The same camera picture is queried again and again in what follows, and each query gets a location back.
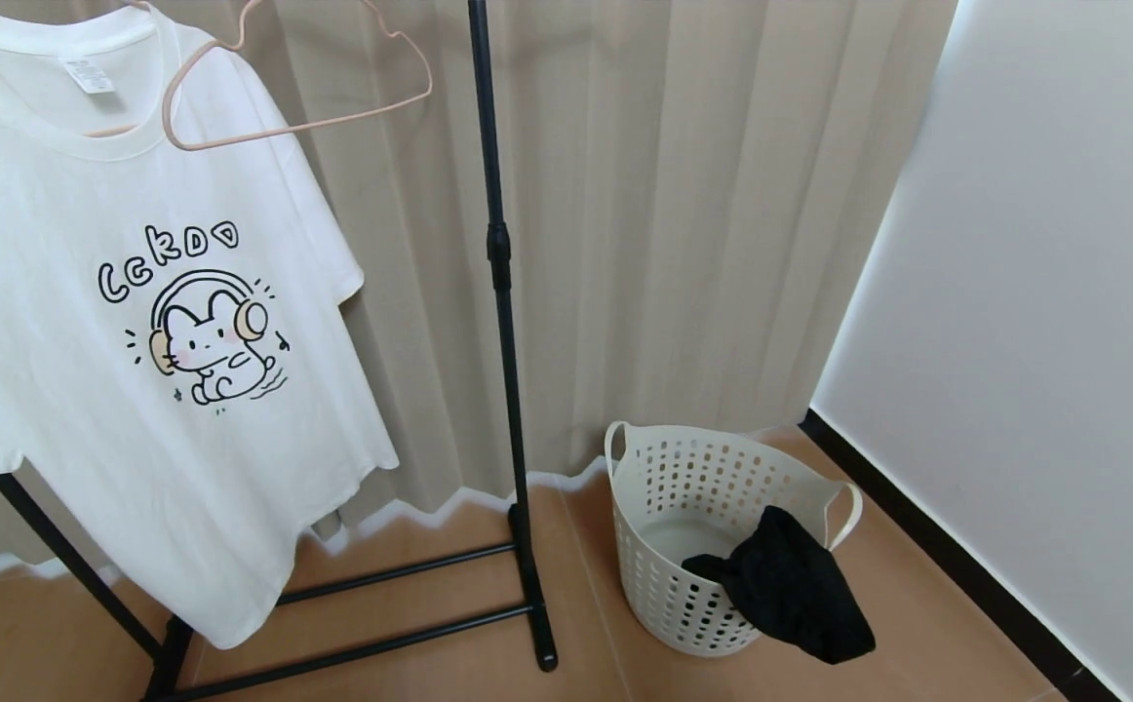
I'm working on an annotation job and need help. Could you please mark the black shorts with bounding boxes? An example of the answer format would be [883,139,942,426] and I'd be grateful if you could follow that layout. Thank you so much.
[681,505,877,666]

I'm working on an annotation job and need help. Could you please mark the pink clothes hanger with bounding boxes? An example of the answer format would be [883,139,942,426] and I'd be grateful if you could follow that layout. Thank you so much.
[84,0,154,138]
[163,0,434,152]

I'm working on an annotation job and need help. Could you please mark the black clothes rack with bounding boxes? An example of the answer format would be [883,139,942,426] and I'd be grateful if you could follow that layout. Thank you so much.
[0,0,560,702]

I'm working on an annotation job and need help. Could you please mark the white laundry basket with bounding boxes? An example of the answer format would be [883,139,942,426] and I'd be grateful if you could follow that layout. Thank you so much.
[605,421,864,659]

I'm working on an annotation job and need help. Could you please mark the beige curtain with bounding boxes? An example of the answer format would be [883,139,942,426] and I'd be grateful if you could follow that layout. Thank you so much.
[0,0,958,578]

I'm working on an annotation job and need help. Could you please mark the white printed T-shirt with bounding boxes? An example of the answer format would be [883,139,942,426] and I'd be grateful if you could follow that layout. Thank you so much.
[0,0,400,651]

